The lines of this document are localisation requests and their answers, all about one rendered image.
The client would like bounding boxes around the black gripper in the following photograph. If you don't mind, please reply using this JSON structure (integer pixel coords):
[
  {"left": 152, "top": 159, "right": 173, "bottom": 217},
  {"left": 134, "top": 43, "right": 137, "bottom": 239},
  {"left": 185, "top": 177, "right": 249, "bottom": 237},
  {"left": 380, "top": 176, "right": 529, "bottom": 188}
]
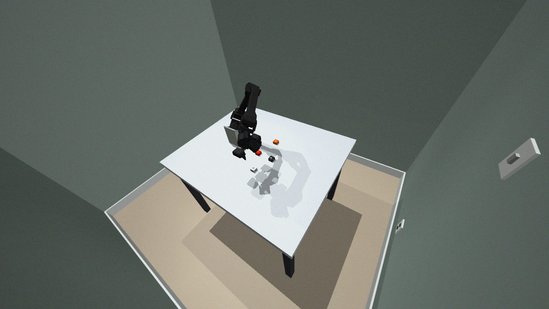
[{"left": 232, "top": 133, "right": 261, "bottom": 160}]

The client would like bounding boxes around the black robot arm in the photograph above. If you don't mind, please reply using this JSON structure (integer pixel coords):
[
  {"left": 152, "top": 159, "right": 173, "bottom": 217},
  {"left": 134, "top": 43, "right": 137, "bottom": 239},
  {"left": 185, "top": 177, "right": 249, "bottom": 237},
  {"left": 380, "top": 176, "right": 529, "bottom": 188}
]
[{"left": 229, "top": 82, "right": 262, "bottom": 153}]

